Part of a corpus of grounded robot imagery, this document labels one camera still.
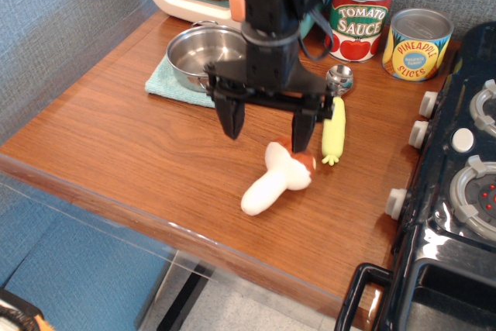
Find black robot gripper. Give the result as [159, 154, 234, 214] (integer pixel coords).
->
[205, 31, 335, 153]

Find plush white brown mushroom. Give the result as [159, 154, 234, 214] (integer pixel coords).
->
[241, 137, 316, 216]

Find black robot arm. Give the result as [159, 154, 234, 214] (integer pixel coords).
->
[205, 0, 333, 153]

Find light blue folded cloth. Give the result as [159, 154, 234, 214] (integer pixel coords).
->
[144, 56, 215, 109]

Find tomato sauce can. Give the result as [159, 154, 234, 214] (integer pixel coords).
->
[325, 0, 392, 62]

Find pineapple slices can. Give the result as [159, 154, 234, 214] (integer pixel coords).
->
[382, 8, 453, 82]

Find black toy stove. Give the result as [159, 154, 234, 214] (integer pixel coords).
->
[336, 22, 495, 330]

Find orange black object at corner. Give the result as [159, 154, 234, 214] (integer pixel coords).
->
[1, 288, 54, 331]

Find spoon with yellow-green handle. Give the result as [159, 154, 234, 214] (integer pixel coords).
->
[321, 64, 354, 166]

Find steel pot with handles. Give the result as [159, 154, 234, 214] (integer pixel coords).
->
[166, 20, 246, 93]

